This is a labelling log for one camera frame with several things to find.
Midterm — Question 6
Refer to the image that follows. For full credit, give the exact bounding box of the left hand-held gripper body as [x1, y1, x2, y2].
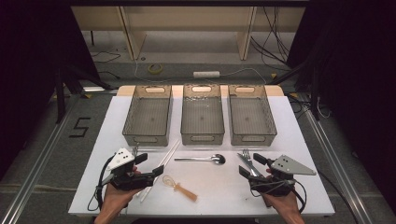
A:
[106, 147, 154, 191]

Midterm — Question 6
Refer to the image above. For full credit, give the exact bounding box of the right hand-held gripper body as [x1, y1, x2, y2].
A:
[250, 154, 318, 198]

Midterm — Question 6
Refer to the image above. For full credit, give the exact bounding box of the knife with wooden handle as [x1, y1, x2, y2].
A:
[236, 152, 264, 180]

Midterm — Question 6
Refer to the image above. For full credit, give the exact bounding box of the metal spoon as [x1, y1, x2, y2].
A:
[173, 153, 226, 165]

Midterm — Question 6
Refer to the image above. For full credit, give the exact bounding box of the smoky transparent plastic bin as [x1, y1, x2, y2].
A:
[180, 83, 226, 147]
[227, 84, 278, 147]
[121, 84, 174, 147]

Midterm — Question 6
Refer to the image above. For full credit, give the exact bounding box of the person's left hand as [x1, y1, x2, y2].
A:
[101, 184, 142, 215]

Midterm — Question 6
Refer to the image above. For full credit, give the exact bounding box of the person's right hand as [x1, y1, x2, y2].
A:
[264, 194, 302, 216]

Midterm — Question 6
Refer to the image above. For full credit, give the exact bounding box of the black metal stand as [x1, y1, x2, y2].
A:
[54, 63, 113, 125]
[269, 59, 321, 121]

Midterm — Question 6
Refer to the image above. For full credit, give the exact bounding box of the yellow tape roll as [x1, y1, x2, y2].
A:
[148, 63, 163, 75]

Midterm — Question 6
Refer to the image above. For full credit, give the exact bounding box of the white power strip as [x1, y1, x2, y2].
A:
[192, 70, 221, 78]

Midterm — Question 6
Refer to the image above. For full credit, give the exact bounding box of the wooden shelf unit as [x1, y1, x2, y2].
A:
[71, 6, 306, 62]

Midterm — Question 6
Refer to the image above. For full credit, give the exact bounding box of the black curtain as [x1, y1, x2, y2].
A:
[286, 0, 396, 213]
[0, 0, 101, 175]

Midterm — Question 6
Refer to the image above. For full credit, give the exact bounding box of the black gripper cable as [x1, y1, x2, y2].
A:
[290, 180, 307, 215]
[87, 155, 116, 213]

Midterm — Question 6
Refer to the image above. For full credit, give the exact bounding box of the aluminium floor rail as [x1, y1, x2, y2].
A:
[298, 92, 375, 224]
[0, 92, 82, 224]

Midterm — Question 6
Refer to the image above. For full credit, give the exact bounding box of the thin black floor cable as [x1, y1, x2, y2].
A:
[316, 170, 361, 224]
[90, 50, 121, 80]

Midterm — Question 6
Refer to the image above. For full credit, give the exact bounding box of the white power cable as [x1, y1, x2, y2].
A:
[134, 59, 269, 86]

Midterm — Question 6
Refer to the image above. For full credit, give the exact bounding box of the bundle of black cables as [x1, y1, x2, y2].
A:
[250, 6, 291, 69]

